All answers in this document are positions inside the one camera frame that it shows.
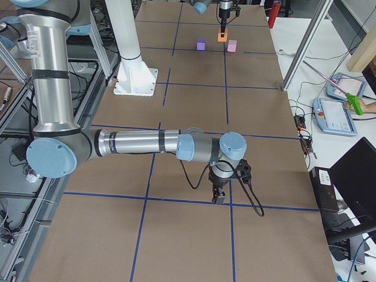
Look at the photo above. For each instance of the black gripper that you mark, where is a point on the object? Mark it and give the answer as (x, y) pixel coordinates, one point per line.
(224, 12)
(217, 182)

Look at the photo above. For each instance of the orange foam block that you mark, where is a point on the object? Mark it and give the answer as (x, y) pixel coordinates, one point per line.
(222, 36)

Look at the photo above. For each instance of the pink foam block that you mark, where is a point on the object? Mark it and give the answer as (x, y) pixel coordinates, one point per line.
(231, 46)

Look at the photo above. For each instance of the purple foam block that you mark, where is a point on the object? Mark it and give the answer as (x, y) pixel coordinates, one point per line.
(201, 44)

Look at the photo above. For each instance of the red cylinder tube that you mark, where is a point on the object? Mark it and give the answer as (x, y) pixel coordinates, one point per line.
(274, 13)

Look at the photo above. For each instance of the brown paper table cover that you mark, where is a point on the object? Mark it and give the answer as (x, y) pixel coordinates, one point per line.
(150, 218)

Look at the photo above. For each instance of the black computer box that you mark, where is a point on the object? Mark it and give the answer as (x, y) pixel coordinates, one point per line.
(323, 190)

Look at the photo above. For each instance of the black monitor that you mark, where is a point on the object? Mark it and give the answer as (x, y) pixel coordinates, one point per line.
(353, 175)

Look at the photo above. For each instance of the far teach pendant tablet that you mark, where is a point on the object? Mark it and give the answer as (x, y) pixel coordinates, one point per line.
(352, 85)

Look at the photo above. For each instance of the teach pendant tablet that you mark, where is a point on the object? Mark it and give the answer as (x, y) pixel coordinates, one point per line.
(333, 118)
(352, 85)

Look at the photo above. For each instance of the near teach pendant tablet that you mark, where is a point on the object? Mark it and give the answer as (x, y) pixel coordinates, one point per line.
(333, 118)

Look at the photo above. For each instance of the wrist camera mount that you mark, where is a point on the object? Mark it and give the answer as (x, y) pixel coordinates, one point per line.
(236, 8)
(245, 171)

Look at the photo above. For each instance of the aluminium frame post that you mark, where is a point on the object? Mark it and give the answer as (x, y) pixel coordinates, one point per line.
(311, 30)

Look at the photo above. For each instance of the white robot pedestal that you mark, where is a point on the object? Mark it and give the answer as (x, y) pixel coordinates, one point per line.
(134, 77)

